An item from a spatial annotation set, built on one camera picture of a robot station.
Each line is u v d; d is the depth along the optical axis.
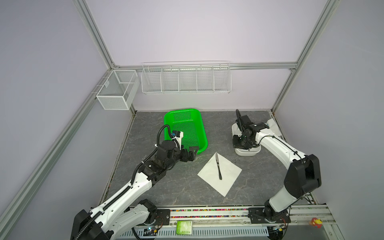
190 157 0.67
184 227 0.69
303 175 0.45
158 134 0.54
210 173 0.89
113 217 0.42
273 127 1.01
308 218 0.74
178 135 0.67
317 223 0.68
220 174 0.88
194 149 0.68
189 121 1.13
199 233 0.71
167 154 0.56
